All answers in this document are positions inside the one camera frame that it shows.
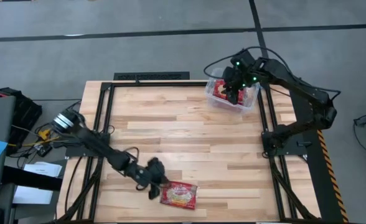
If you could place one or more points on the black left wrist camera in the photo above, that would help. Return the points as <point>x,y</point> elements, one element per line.
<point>155,165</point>

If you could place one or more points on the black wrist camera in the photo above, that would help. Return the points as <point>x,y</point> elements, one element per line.
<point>155,165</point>
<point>242,57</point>

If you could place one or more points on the black equipment case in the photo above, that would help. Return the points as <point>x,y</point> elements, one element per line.
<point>27,115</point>

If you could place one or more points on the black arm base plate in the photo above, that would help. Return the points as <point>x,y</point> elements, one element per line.
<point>292,146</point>
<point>77,152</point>

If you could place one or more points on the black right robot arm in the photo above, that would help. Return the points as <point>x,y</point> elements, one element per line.
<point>295,84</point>

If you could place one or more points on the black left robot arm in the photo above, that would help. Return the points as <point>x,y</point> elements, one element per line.
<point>102,149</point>

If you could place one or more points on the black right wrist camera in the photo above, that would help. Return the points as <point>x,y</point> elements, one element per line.
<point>242,57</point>

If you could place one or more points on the clear plastic bin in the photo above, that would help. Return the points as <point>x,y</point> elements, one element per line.
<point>217,102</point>

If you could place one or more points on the white paper sheet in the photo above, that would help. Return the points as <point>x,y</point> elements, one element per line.
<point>44,169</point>
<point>32,195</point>

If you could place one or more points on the red popcorn bag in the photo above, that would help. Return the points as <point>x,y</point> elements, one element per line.
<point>218,91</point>
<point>178,194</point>

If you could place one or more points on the black aluminium table frame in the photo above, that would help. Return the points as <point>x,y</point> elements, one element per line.
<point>158,84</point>

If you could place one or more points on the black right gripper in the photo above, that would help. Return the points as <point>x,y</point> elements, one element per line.
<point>240,77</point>

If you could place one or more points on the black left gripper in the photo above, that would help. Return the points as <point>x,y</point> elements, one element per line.
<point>153,180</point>

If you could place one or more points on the black strip with hazard stripes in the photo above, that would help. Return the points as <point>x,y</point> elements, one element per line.
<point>317,174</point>

